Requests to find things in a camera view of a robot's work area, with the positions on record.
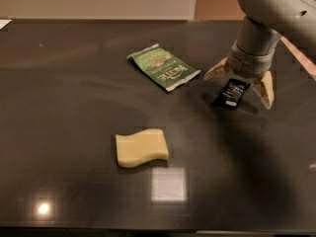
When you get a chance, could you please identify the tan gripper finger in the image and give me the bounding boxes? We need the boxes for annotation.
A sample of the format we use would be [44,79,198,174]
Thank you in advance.
[203,57,230,80]
[252,71,275,110]

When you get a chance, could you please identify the black rxbar chocolate wrapper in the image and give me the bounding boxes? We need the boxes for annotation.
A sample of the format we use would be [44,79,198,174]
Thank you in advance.
[213,78,250,110]

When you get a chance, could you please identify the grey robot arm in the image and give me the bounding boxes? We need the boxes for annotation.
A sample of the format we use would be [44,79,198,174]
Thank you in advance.
[204,0,316,109]

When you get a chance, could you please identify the yellow wavy sponge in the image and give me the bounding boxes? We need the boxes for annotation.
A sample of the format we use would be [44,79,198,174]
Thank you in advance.
[116,128,169,168]

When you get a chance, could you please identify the green chip bag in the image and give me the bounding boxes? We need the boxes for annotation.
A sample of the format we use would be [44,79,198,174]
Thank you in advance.
[126,43,200,92]

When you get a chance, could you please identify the white paper at table corner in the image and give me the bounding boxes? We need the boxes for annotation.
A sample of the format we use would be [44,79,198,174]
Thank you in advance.
[0,20,12,31]

